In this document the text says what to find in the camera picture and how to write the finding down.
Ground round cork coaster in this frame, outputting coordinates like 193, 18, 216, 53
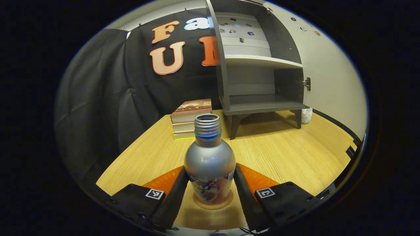
193, 188, 234, 210

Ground silver bottle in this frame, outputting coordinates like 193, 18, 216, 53
184, 113, 237, 206

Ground white-edged book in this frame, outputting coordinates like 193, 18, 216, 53
172, 121, 197, 133

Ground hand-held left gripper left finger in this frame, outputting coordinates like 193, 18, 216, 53
110, 166, 190, 231

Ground grey cabinet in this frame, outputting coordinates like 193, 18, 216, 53
206, 0, 310, 140

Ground white cabinet door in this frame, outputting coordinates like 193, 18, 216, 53
262, 2, 368, 140

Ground black backdrop cloth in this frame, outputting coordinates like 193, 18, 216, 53
54, 8, 227, 184

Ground brown cover book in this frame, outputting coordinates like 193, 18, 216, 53
170, 99, 213, 124

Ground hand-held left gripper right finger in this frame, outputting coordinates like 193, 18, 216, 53
234, 163, 324, 231

